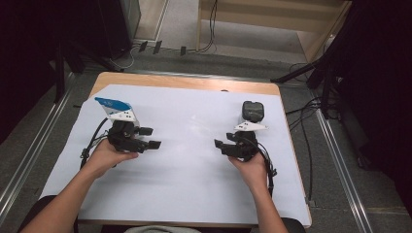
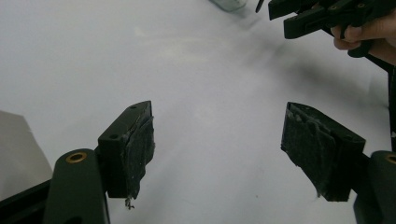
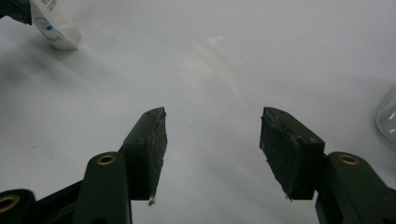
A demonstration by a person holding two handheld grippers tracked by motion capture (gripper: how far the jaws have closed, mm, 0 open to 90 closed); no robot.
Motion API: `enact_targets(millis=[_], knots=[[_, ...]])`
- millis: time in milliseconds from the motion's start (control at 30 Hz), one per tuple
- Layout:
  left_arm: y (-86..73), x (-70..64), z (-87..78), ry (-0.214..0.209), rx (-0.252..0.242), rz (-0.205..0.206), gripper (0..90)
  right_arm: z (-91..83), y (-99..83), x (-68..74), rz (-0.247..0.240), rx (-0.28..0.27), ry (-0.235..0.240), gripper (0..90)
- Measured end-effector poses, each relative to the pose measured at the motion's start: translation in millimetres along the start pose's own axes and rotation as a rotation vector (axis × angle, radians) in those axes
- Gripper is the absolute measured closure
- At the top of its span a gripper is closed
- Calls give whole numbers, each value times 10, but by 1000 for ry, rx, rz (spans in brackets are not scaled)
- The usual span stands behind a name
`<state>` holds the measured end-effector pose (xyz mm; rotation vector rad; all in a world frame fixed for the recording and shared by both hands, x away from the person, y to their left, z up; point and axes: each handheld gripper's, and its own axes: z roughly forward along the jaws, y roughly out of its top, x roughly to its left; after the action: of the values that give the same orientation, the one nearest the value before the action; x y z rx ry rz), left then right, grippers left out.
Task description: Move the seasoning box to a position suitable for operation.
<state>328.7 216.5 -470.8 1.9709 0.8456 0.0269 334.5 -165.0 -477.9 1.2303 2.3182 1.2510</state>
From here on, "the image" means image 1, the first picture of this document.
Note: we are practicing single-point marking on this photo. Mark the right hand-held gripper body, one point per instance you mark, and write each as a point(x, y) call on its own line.
point(244, 147)

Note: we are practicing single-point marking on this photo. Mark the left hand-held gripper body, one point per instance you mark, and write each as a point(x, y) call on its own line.
point(124, 136)

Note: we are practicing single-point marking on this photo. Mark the white blue printed packet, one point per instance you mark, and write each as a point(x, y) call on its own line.
point(113, 104)

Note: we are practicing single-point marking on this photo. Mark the person's right hand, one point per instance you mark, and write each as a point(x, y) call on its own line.
point(254, 171)

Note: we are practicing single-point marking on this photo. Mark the person's left hand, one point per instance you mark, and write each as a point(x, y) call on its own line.
point(105, 158)

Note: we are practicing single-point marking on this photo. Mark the white table sheet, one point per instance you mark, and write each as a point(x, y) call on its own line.
point(188, 181)

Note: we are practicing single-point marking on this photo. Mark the wooden table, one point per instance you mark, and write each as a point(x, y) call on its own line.
point(181, 81)

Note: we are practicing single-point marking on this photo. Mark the black tape strip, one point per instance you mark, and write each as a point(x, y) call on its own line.
point(157, 47)
point(143, 46)
point(183, 50)

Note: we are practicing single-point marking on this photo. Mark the person's grey clothing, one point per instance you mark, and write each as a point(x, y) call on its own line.
point(162, 229)

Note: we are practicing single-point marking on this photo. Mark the black metal stand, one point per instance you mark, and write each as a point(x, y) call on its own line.
point(60, 74)
point(301, 72)

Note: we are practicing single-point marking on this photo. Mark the metal floor rail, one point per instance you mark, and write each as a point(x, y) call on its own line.
point(30, 158)
point(343, 174)

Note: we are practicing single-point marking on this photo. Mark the light wooden frame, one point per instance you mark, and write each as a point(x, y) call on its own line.
point(259, 22)

